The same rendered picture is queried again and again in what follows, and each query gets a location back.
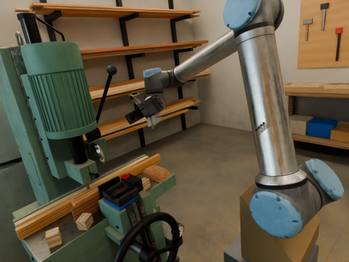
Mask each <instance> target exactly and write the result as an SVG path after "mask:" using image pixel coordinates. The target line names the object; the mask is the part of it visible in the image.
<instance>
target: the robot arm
mask: <svg viewBox="0 0 349 262"><path fill-rule="evenodd" d="M284 12H285V9H284V3H283V1H282V0H227V2H226V3H225V5H224V9H223V20H224V23H225V25H226V26H227V27H228V28H229V29H230V30H228V31H227V32H225V33H224V34H223V35H221V36H220V37H218V38H217V39H216V40H214V41H213V42H211V43H210V44H209V45H207V46H206V47H204V48H203V49H201V50H200V51H199V52H197V53H196V54H194V55H193V56H191V57H190V58H188V59H187V60H186V61H184V62H183V63H181V64H180V65H179V66H176V67H175V68H173V69H172V70H161V68H154V69H148V70H144V72H143V78H144V87H145V92H144V91H142V92H140V93H138V94H136V95H130V96H129V98H130V100H132V101H133V102H134V103H135V104H136V105H137V106H139V108H137V109H136V110H134V111H132V112H130V113H128V114H126V115H125V118H126V120H127V121H128V123H129V124H130V125H131V124H133V123H135V122H136V121H138V120H140V119H142V118H144V117H145V118H146V121H147V125H148V128H149V129H150V130H153V129H154V126H155V125H157V124H158V123H159V122H160V121H161V120H162V118H161V117H156V116H155V115H160V112H162V111H163V109H164V108H165V105H166V102H165V99H164V92H163V88H172V87H181V86H183V85H185V83H186V81H187V80H189V79H190V78H192V77H194V76H196V75H197V74H199V73H201V72H203V71H204V70H206V69H207V68H209V67H211V66H212V65H214V64H216V63H218V62H219V61H221V60H223V59H224V58H226V57H228V56H229V55H231V54H233V53H235V52H236V51H238V56H239V62H240V68H241V73H242V77H243V82H244V88H245V94H246V99H247V105H248V110H249V116H250V121H251V127H252V133H253V138H254V144H255V148H256V153H257V159H258V165H259V170H260V171H259V173H258V174H257V175H256V176H255V178H254V179H255V182H256V185H255V187H254V189H253V197H252V199H251V201H250V210H251V214H252V216H253V218H254V220H255V222H256V223H257V224H258V225H259V226H260V227H261V228H262V229H263V230H265V231H267V233H269V234H270V235H272V236H275V237H277V238H282V239H287V238H292V237H294V236H295V235H296V234H297V233H300V232H301V231H302V230H303V228H304V227H305V226H306V225H307V224H308V223H309V222H310V220H311V219H312V218H313V217H314V216H315V215H316V214H317V213H318V212H319V211H320V209H321V208H322V207H323V206H325V205H326V204H329V203H331V202H334V201H337V200H338V199H340V198H342V197H343V196H344V189H343V186H342V184H341V182H340V180H339V178H338V177H337V175H336V174H335V173H334V171H333V170H332V169H331V168H330V167H329V166H328V165H327V164H325V163H324V162H323V161H321V160H319V159H311V160H309V161H306V162H305V163H303V164H301V165H299V166H298V165H297V159H296V153H295V149H294V143H293V137H292V131H291V125H290V119H289V113H288V108H287V102H286V96H285V90H284V84H283V78H282V74H281V68H280V62H279V56H278V50H277V45H276V38H275V33H274V32H275V31H276V30H277V29H278V27H279V26H280V24H281V22H282V20H283V17H284ZM144 95H146V99H144V98H143V97H144Z"/></svg>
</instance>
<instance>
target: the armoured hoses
mask: <svg viewBox="0 0 349 262"><path fill-rule="evenodd" d="M135 202H136V205H137V208H138V211H139V214H140V217H141V219H142V218H144V217H145V216H147V213H146V211H145V207H144V203H143V200H142V198H141V197H138V198H136V199H135ZM125 207H126V209H127V212H128V215H129V219H130V222H131V226H132V227H133V226H134V225H135V224H136V223H137V222H138V220H137V217H136V214H135V210H134V207H133V204H132V203H128V204H127V205H126V206H125ZM145 233H146V236H147V239H148V241H149V244H150V245H152V246H153V247H155V248H156V249H158V247H157V244H156V241H155V238H154V235H153V231H152V228H151V225H148V226H147V227H146V228H145ZM136 241H137V242H140V243H142V244H143V242H142V239H141V236H140V234H138V236H137V237H136ZM179 261H180V258H179V257H178V256H177V257H176V259H175V262H179ZM159 262H162V259H161V257H160V259H159Z"/></svg>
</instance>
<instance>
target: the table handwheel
mask: <svg viewBox="0 0 349 262"><path fill-rule="evenodd" d="M156 221H165V222H167V223H168V224H169V225H170V227H171V231H172V244H171V245H169V246H167V247H164V248H161V249H159V250H158V249H156V248H155V247H153V246H152V245H150V244H149V243H148V241H147V238H146V234H145V231H144V229H145V228H146V227H147V226H148V225H150V224H152V223H154V222H156ZM138 234H140V236H141V239H142V242H143V244H142V243H140V242H137V241H136V237H137V236H138ZM179 243H180V231H179V226H178V224H177V222H176V220H175V219H174V217H173V216H171V215H170V214H168V213H165V212H156V213H152V214H149V215H147V216H145V217H144V218H142V219H141V220H140V221H138V222H137V223H136V224H135V225H134V226H133V227H132V228H131V229H130V230H129V232H128V233H127V234H126V236H125V237H124V239H123V240H122V242H121V244H120V246H119V247H118V250H117V252H116V254H115V257H114V260H113V262H123V261H124V258H125V255H126V253H127V251H128V249H129V248H130V249H131V250H132V251H133V252H135V253H136V254H137V255H139V261H140V262H159V259H160V255H161V254H163V253H165V252H167V251H170V253H169V256H168V259H167V261H166V262H175V259H176V256H177V253H178V249H179Z"/></svg>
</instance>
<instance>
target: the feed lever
mask: <svg viewBox="0 0 349 262"><path fill-rule="evenodd" d="M107 72H108V74H109V75H108V79H107V82H106V85H105V89H104V92H103V96H102V99H101V102H100V106H99V110H98V113H97V117H96V121H97V124H98V121H99V118H100V115H101V111H102V108H103V105H104V102H105V99H106V95H107V93H108V89H109V86H110V82H111V79H112V76H113V75H115V74H116V73H117V68H116V66H114V65H110V66H108V68H107ZM85 136H86V139H87V140H88V141H90V142H91V141H94V140H97V139H99V138H100V137H101V133H100V130H99V129H98V128H96V129H94V130H93V131H91V132H88V133H86V134H85Z"/></svg>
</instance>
